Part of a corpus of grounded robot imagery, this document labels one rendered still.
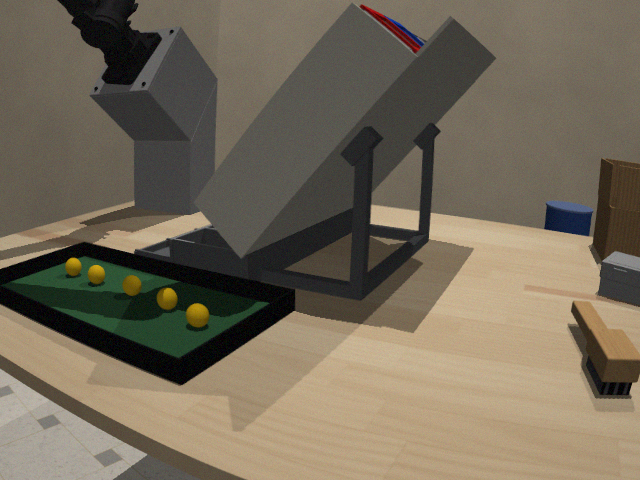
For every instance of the brown cardboard box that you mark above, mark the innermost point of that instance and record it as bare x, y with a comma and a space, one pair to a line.
617, 226

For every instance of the blue square frame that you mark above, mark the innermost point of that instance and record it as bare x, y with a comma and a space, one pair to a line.
408, 32

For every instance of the yellow marble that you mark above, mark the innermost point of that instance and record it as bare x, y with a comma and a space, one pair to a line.
167, 298
73, 266
197, 315
132, 285
96, 274

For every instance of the brown wire brush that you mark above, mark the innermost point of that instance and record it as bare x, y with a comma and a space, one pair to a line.
610, 351

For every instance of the green tray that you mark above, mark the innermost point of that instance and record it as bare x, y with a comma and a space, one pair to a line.
61, 301

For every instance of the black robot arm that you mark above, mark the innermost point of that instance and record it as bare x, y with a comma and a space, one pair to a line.
106, 27

